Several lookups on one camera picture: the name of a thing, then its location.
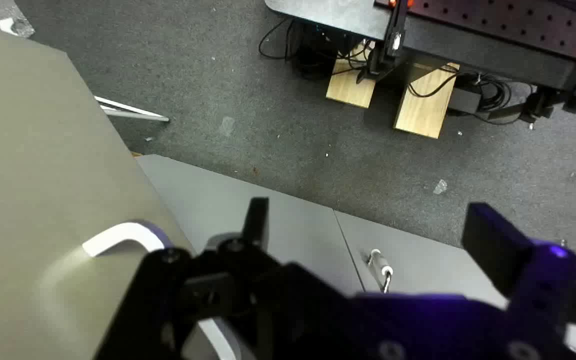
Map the grey desk top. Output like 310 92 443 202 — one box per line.
262 0 392 41

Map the black clamp with white tip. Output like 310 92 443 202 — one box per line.
366 0 412 79

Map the small light wooden block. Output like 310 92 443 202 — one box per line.
325 53 380 109

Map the black perforated breadboard table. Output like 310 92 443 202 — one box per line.
375 0 576 92

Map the white tripod leg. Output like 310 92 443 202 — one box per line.
93 94 173 125

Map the grey metal bracket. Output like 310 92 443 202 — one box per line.
0 0 37 40

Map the black cable bundle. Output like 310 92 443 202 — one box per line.
256 15 337 67

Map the silver metal drawer latch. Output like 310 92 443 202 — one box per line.
366 248 396 296

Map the black power adapter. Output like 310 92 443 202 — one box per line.
448 83 484 116

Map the grey cabinet drawer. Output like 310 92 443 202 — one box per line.
135 152 512 312

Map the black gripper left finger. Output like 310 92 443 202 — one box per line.
221 195 283 267

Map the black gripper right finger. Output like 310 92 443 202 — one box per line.
460 202 576 323

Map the large light wooden block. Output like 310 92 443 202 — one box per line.
394 61 462 141

